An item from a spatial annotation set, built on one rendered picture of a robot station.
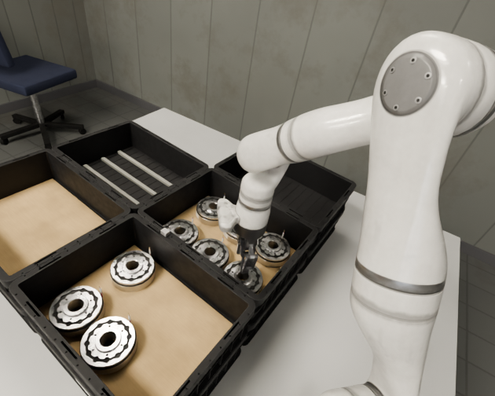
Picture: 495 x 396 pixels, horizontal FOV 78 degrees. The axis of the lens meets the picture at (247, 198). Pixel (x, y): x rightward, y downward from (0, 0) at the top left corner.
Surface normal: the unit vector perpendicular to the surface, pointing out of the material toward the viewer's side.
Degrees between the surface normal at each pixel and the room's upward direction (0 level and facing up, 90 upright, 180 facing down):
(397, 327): 72
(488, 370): 0
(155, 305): 0
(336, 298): 0
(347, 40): 90
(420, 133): 80
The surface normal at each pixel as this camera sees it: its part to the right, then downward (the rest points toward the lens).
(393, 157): -0.84, 0.15
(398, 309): -0.34, 0.22
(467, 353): 0.14, -0.76
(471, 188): -0.51, 0.50
